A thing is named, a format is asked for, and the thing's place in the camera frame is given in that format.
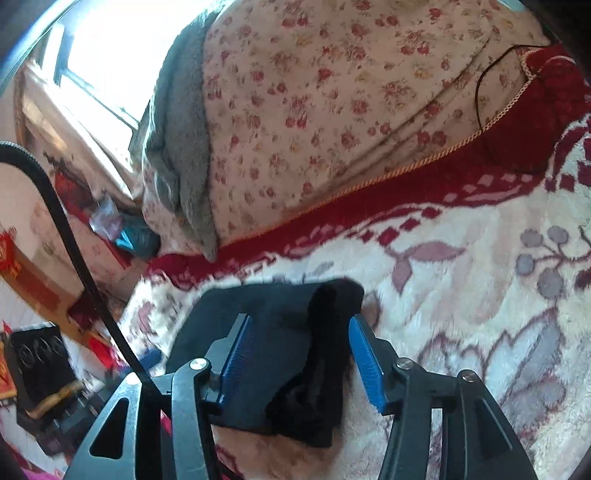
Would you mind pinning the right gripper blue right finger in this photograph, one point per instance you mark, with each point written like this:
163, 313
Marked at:
399, 389

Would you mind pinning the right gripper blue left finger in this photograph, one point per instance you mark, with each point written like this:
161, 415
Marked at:
202, 388

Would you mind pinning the black knit pants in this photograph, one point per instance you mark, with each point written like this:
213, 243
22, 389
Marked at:
293, 375

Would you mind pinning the red white floral fleece blanket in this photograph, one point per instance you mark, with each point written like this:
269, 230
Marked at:
475, 258

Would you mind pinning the teal plastic bag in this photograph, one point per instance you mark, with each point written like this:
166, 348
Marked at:
136, 238

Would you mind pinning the clear plastic bag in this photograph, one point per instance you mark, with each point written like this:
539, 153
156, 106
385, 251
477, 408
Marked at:
106, 221

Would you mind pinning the grey fleece garment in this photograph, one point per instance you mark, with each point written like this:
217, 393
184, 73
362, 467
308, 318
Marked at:
174, 139

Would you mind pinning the pink floral quilt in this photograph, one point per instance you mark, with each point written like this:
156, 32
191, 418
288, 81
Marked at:
304, 99

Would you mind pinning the black tracking camera box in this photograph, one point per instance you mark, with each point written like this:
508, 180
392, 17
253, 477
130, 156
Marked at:
39, 365

